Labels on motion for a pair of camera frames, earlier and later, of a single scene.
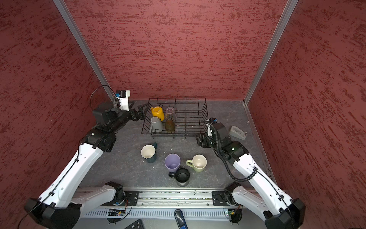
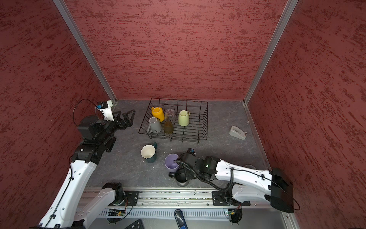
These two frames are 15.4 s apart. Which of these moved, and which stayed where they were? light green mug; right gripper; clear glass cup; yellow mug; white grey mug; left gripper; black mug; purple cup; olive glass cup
Moved: right gripper; light green mug; left gripper
Stayed: clear glass cup; white grey mug; black mug; purple cup; olive glass cup; yellow mug
